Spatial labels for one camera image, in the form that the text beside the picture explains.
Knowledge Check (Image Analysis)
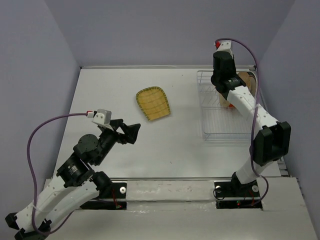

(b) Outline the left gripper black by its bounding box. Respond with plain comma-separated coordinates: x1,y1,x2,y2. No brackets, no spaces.
95,118,142,165

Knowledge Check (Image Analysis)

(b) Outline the round yellow plate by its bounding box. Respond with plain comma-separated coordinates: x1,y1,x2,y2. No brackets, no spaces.
219,94,233,108

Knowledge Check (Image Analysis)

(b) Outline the beige painted plate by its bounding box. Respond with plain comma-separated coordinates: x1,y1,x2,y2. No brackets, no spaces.
238,71,253,95

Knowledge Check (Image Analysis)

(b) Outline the white plate green red rim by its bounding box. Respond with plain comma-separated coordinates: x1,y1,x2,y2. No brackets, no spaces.
250,71,258,98

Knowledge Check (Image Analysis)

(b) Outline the green yellow woven-pattern plate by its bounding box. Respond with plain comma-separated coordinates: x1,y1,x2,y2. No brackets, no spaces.
135,86,171,121

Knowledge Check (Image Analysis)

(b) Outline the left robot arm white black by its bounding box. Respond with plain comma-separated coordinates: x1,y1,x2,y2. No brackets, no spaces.
5,119,141,240

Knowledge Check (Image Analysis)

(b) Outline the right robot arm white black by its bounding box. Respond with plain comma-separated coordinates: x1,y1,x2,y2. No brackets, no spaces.
211,50,291,196

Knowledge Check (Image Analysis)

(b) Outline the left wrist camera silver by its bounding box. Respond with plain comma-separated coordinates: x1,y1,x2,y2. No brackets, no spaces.
92,109,112,126

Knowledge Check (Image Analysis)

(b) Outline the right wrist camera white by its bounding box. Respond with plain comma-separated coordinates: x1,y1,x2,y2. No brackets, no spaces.
215,40,233,55

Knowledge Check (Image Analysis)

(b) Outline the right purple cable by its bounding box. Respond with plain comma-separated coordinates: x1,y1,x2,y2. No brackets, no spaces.
216,37,270,207

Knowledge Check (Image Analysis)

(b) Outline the purple cable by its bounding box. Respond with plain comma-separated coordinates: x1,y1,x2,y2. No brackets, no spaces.
216,37,270,207
26,112,96,235

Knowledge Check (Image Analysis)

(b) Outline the white wire dish rack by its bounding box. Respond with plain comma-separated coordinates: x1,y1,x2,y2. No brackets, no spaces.
197,70,251,141

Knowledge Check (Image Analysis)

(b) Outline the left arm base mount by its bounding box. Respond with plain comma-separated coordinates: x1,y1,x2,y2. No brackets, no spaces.
79,181,127,211

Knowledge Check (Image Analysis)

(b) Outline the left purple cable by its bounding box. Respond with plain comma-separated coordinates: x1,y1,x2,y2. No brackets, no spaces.
26,112,96,235

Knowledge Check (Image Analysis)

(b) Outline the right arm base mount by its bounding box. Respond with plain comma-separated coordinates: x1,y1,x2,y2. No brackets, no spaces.
212,180,263,210

